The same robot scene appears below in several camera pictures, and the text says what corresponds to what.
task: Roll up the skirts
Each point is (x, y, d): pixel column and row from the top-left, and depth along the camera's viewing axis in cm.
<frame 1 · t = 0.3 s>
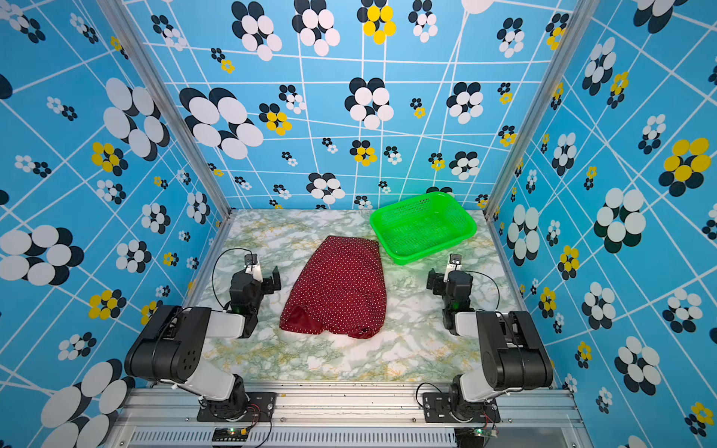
left hand: (264, 265, 93), fingers open
right hand: (452, 270, 94), fingers open
red polka dot skirt: (338, 289, 97), on the table
green plastic basket: (416, 225, 118), on the table

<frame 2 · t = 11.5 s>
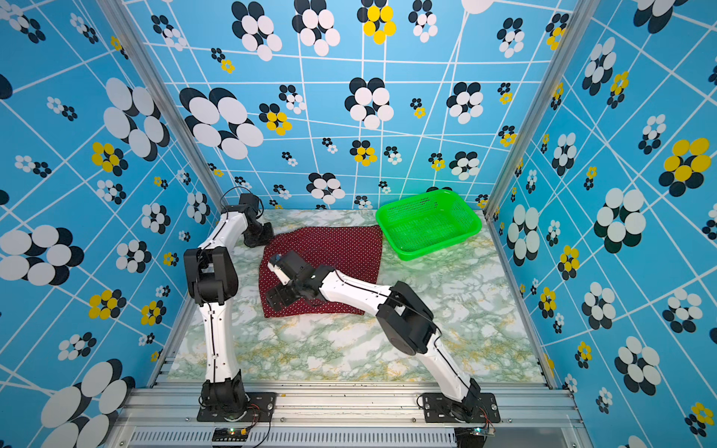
left hand: (271, 238, 106), fingers closed
right hand: (280, 291, 86), fingers open
red polka dot skirt: (355, 250, 110), on the table
the other named things where they were.

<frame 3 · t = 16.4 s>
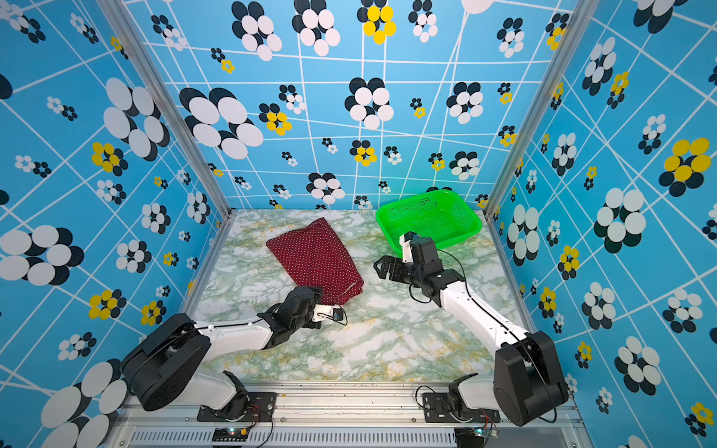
left hand: (321, 292, 91), fingers open
right hand: (389, 265, 85), fingers open
red polka dot skirt: (316, 257, 104), point 3 cm above the table
the other named things where they were.

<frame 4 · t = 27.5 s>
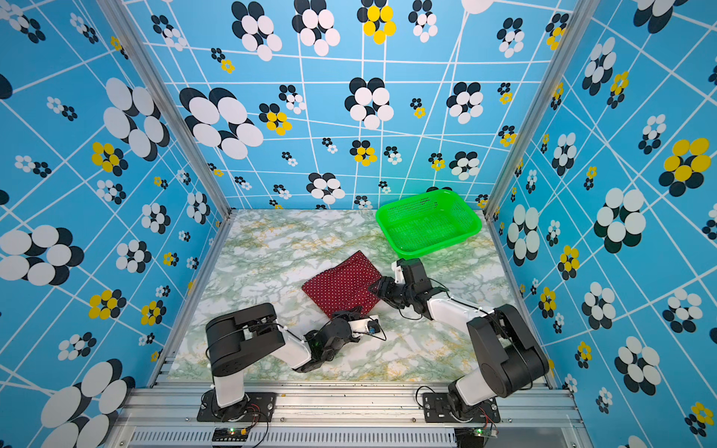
left hand: (361, 305, 89), fingers closed
right hand: (376, 289, 89), fingers open
red polka dot skirt: (344, 286, 98), on the table
the other named things where they were.

